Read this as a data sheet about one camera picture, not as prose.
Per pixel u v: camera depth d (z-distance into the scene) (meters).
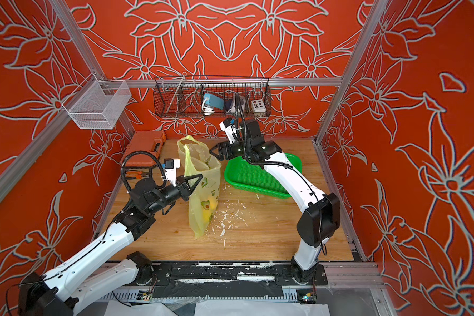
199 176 0.68
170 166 0.61
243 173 1.04
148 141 1.15
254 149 0.59
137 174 1.03
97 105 0.92
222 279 0.73
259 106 0.94
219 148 0.67
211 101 0.84
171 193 0.62
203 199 0.74
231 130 0.68
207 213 0.79
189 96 1.00
